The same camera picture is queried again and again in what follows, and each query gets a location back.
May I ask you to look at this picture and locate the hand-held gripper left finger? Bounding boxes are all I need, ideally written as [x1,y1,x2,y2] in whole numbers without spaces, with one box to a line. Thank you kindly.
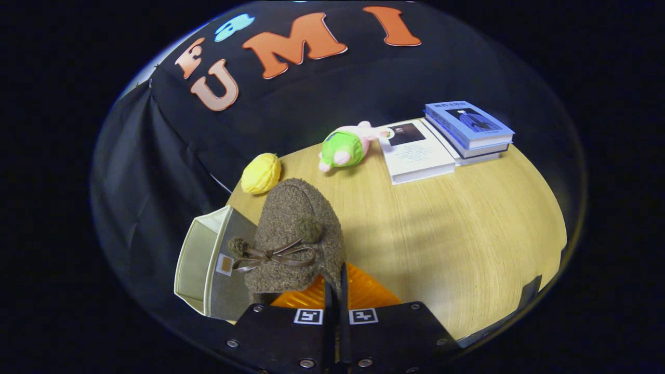
[214,275,336,374]

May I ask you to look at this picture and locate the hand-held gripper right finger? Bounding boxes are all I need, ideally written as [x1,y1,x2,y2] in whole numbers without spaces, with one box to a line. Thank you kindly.
[339,261,464,374]

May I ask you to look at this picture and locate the brown fuzzy shoe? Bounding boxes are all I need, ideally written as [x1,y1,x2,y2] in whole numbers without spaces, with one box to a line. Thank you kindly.
[228,178,348,307]

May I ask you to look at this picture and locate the beige fabric storage box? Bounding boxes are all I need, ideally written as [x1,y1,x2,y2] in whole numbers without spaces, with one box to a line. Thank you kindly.
[174,205,260,322]

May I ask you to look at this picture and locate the yellow plush ball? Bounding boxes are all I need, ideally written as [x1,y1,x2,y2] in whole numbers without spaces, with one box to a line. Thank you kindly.
[241,152,282,195]

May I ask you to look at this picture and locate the green and pink plush toy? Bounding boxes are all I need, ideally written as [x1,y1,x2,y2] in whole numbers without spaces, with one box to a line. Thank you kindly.
[318,121,390,173]

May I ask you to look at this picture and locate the white cover book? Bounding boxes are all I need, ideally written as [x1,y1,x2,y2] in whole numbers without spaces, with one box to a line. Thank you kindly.
[378,121,457,185]

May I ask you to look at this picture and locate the light blue cover book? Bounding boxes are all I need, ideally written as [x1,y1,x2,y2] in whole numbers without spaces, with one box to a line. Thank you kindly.
[424,101,515,150]

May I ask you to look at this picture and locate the black backdrop cloth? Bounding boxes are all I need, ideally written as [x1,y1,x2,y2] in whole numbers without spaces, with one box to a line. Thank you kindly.
[91,0,585,343]

